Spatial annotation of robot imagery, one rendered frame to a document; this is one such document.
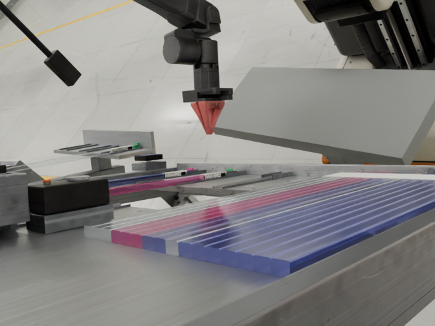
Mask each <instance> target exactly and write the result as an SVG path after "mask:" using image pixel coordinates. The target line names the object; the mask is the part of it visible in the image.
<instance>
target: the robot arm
mask: <svg viewBox="0 0 435 326"><path fill-rule="evenodd" d="M132 1H134V2H136V3H138V4H140V5H142V6H144V7H146V8H147V9H149V10H151V11H153V12H155V13H156V14H158V15H160V16H161V17H163V18H164V19H165V20H167V21H168V22H169V24H171V25H173V26H175V27H177V29H175V30H173V31H171V32H169V33H167V34H165V35H164V45H163V48H162V53H163V56H164V59H165V61H166V62H167V63H169V64H178V65H193V71H194V90H191V91H182V97H183V103H190V102H191V103H190V105H191V107H192V109H193V110H194V112H195V114H196V115H197V117H198V119H199V120H200V122H201V124H202V126H203V129H204V130H205V133H206V134H207V135H212V133H213V132H214V128H215V126H216V122H217V120H218V118H219V115H220V113H221V111H222V109H223V107H224V105H225V100H233V98H232V95H233V88H220V86H219V60H218V42H217V41H216V40H213V39H211V38H209V37H211V36H213V35H215V34H218V33H220V32H221V29H220V24H221V19H220V14H219V10H218V9H217V8H216V7H215V6H214V5H213V4H212V3H210V2H208V1H207V0H132Z"/></svg>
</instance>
